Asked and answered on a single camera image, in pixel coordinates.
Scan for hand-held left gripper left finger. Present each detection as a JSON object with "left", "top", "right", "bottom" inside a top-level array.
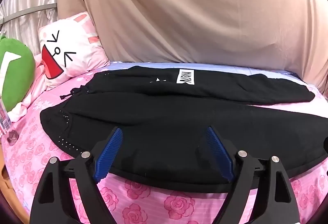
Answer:
[{"left": 29, "top": 127, "right": 124, "bottom": 224}]

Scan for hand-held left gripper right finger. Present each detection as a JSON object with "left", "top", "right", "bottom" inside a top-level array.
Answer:
[{"left": 202, "top": 125, "right": 300, "bottom": 224}]

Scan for black pants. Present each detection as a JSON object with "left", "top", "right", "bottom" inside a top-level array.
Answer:
[{"left": 40, "top": 66, "right": 328, "bottom": 186}]

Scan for pink rose bedsheet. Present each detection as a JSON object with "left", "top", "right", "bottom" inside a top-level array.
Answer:
[{"left": 0, "top": 61, "right": 328, "bottom": 224}]

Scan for clear plastic bottle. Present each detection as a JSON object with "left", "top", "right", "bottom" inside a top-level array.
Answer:
[{"left": 0, "top": 97, "right": 20, "bottom": 147}]

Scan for white rabbit face pillow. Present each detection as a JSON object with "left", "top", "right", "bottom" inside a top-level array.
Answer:
[{"left": 38, "top": 11, "right": 110, "bottom": 90}]

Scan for green plush pillow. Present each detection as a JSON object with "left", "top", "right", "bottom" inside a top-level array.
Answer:
[{"left": 0, "top": 34, "right": 36, "bottom": 113}]

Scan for beige curtain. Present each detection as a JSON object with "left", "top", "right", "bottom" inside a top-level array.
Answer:
[{"left": 57, "top": 0, "right": 328, "bottom": 96}]

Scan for grey metal bar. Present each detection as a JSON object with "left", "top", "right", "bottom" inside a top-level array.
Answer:
[{"left": 0, "top": 3, "right": 58, "bottom": 26}]

